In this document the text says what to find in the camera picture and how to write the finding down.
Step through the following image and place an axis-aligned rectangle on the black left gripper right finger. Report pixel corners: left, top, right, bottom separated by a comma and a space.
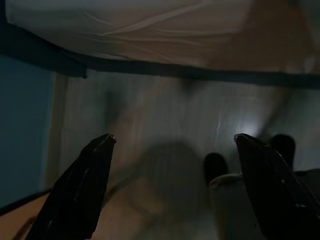
233, 133, 320, 240

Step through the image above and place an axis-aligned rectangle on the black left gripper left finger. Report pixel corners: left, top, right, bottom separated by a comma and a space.
26, 133, 117, 240

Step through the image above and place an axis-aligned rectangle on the white bed mattress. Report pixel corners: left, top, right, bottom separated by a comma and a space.
4, 0, 320, 74

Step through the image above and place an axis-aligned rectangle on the blue upholstered bed frame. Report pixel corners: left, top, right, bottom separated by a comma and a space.
0, 0, 320, 90

